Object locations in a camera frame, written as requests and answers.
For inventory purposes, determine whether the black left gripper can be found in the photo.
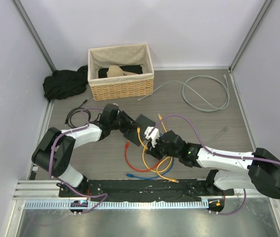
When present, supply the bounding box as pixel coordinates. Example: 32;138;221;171
110;111;141;134

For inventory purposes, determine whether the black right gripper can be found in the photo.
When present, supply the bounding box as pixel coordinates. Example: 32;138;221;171
146;135;180;160

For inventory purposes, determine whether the black network switch box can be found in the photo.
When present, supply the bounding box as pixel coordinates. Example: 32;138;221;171
124;114;156;147

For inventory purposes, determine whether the red ethernet cable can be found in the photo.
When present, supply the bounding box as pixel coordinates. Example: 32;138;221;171
123;141;162;172

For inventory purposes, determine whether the blue ethernet cable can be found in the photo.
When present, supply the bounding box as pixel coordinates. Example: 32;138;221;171
126;158;174;180

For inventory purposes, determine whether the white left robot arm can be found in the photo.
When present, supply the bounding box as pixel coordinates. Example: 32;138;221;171
32;104;140;197

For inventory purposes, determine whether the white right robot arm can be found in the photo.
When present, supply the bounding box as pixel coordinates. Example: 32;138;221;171
144;127;280;199

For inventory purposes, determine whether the wicker basket with liner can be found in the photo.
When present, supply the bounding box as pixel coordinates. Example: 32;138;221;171
87;43;154;101

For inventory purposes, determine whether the beige object in basket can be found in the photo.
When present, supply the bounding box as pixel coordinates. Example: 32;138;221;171
106;65;137;78

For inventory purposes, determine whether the black cloth in basket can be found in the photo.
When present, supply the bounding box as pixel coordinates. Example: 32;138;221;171
98;65;143;79

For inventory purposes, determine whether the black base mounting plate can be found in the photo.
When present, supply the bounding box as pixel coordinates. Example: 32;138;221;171
58;179;234;202

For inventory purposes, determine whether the black cloth pile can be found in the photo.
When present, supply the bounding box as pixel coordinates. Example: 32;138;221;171
42;65;88;102

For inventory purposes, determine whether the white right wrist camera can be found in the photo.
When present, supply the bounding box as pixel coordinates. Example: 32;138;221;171
144;126;160;148

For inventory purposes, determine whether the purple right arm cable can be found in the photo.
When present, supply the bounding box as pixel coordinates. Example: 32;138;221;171
149;113;280;215

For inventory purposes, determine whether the aluminium front rail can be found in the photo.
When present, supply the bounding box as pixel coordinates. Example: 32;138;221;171
13;179;262;213

